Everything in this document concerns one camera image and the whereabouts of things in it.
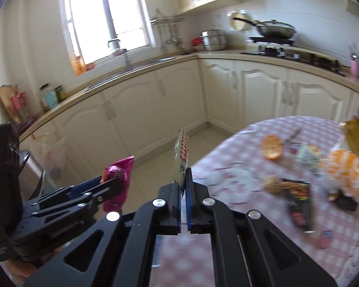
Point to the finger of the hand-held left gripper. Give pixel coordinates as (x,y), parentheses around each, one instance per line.
(107,189)
(83,187)

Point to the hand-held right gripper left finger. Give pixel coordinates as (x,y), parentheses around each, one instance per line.
(169,203)

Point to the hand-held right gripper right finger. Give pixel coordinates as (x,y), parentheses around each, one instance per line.
(189,197)

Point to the pink snack wrapper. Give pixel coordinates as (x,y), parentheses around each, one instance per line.
(119,172)

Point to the red green snack packet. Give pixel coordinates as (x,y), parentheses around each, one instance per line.
(181,155)

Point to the gold bread bag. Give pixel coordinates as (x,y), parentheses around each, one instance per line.
(357,134)

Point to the steel pedal bin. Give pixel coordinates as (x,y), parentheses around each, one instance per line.
(31,173)

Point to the crumpled clear plastic film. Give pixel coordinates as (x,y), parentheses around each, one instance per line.
(236,185)

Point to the purple tray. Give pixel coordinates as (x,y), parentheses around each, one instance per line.
(27,125)

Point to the pink checked tablecloth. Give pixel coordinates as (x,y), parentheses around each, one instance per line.
(257,245)

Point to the wooden cutting board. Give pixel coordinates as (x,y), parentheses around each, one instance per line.
(4,101)

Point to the brown nut shell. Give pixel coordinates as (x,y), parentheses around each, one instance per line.
(272,184)

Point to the cream base cabinets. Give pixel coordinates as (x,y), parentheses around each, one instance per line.
(173,104)

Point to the glass jar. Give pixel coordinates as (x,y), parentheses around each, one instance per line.
(49,98)

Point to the small dark jar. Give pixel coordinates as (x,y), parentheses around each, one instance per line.
(60,94)

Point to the orange peel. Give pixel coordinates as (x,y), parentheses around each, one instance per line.
(272,147)

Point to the black snack wrapper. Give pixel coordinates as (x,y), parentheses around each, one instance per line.
(299,204)

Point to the steel sink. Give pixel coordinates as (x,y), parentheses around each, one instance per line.
(128,73)

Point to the orange packet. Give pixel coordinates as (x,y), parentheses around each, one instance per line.
(79,65)

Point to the white green small wrapper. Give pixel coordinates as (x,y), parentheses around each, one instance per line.
(308,157)

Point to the steel faucet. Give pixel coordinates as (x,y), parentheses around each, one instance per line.
(126,56)

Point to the small pink wrapper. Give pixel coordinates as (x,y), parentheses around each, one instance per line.
(324,239)

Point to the red container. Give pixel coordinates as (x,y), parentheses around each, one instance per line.
(197,43)

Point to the small black wrapper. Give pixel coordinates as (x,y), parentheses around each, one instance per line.
(346,201)

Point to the orange white plastic bag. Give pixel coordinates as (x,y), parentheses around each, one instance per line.
(345,170)

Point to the steel steamer pot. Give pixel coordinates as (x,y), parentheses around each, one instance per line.
(214,39)

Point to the kitchen window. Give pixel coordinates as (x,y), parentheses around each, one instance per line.
(107,15)

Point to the black gas stove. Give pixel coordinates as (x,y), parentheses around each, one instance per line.
(290,54)

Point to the wok with lid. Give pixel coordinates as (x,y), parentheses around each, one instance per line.
(275,29)

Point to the pink utensil holder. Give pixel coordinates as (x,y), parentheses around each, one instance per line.
(354,67)

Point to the wall utensil rack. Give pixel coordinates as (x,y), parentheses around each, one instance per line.
(169,24)

